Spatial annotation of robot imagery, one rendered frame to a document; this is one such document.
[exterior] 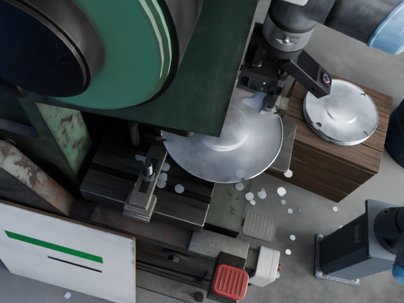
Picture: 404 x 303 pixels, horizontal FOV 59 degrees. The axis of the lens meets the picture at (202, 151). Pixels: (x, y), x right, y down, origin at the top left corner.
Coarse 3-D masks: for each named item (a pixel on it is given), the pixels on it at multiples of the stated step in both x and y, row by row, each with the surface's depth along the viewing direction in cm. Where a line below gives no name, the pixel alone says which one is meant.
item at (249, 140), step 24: (240, 96) 89; (240, 120) 86; (264, 120) 87; (168, 144) 82; (192, 144) 82; (216, 144) 82; (240, 144) 83; (264, 144) 84; (192, 168) 79; (216, 168) 80; (240, 168) 81; (264, 168) 81
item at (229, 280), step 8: (224, 264) 73; (216, 272) 72; (224, 272) 72; (232, 272) 72; (240, 272) 72; (216, 280) 71; (224, 280) 72; (232, 280) 72; (240, 280) 72; (248, 280) 72; (216, 288) 71; (224, 288) 71; (232, 288) 71; (240, 288) 71; (224, 296) 71; (232, 296) 70; (240, 296) 70
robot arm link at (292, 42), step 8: (264, 24) 56; (272, 24) 53; (264, 32) 56; (272, 32) 54; (280, 32) 53; (288, 32) 52; (272, 40) 55; (280, 40) 54; (288, 40) 53; (296, 40) 53; (304, 40) 54; (280, 48) 55; (288, 48) 55; (296, 48) 55
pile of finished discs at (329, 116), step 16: (336, 80) 148; (336, 96) 143; (352, 96) 145; (368, 96) 145; (304, 112) 140; (320, 112) 140; (336, 112) 140; (352, 112) 140; (368, 112) 142; (320, 128) 136; (336, 128) 137; (352, 128) 138; (368, 128) 138; (352, 144) 137
